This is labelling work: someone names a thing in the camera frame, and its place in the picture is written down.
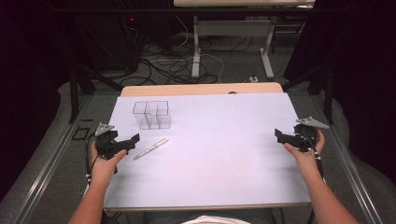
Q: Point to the black computer tower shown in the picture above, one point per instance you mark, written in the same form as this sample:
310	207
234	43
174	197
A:
109	40

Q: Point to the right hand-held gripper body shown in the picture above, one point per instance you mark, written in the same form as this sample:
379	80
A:
304	138

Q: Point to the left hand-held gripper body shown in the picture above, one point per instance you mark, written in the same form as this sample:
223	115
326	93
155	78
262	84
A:
107	143

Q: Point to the person's left hand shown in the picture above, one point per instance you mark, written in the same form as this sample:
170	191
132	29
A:
106	168

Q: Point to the person's right hand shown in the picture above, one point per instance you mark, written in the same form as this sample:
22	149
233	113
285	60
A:
306	160

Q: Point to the white table mat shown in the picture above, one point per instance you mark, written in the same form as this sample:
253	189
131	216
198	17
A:
205	149

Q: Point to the clear plastic organizer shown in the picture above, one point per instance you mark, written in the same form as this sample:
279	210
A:
152	114

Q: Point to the white metal desk frame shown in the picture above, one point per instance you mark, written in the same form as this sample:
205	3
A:
196	46

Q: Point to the white plug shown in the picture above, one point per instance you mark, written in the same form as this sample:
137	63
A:
253	79

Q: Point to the silver pen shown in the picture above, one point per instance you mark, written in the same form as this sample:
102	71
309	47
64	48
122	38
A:
150	149

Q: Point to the person's clothing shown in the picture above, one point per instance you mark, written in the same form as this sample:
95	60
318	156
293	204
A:
208	217

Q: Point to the aluminium floor rail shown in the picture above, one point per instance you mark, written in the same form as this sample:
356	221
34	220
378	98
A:
46	168
348	165

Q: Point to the black metal stand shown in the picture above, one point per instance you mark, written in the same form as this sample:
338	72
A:
74	90
328	90

